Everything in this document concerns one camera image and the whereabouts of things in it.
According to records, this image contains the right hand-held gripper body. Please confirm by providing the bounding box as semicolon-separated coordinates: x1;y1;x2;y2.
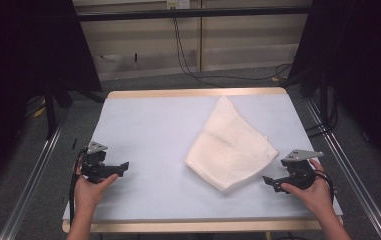
281;149;325;191

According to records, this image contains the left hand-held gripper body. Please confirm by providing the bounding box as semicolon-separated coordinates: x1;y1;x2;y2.
81;141;112;185

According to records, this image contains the white mesh laundry bag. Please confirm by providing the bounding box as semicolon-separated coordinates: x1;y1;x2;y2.
184;95;280;193

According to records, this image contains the person's right hand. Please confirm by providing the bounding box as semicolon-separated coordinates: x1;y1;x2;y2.
280;158;335;220

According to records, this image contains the person's left hand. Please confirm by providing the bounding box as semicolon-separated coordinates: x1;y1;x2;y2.
73;159;120;215

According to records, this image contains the light blue table mat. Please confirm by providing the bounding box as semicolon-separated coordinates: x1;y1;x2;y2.
62;93;344;223

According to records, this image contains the black stand leg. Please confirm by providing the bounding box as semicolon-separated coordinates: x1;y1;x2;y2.
318;78;332;129
43;85;58;140

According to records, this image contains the yellow floor tape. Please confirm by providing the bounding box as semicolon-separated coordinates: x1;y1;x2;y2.
32;105;48;118

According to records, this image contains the wooden table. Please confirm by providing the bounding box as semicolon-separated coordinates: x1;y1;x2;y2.
61;87;344;234

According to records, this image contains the black curtain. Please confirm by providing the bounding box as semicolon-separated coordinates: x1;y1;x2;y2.
0;0;103;198
289;0;381;176

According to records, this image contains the black horizontal bar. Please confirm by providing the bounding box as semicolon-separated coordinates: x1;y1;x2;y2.
77;6;313;22

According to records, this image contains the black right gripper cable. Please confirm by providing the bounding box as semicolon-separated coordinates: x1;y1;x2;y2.
313;169;338;205

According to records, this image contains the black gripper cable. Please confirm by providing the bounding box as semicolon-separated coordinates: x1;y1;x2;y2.
313;169;338;205
68;147;90;225

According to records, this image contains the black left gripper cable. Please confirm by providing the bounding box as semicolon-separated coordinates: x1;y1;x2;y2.
68;147;90;225

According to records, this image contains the bundle of black floor cables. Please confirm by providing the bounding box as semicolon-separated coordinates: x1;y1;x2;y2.
305;91;339;139

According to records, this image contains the metal floor rail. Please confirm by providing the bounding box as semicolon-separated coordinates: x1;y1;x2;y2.
0;118;66;240
303;98;381;240

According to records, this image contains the long black floor cable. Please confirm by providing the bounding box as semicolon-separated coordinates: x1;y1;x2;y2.
172;16;294;89

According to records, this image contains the white wall outlet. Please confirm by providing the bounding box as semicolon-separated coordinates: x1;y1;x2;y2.
165;0;192;10

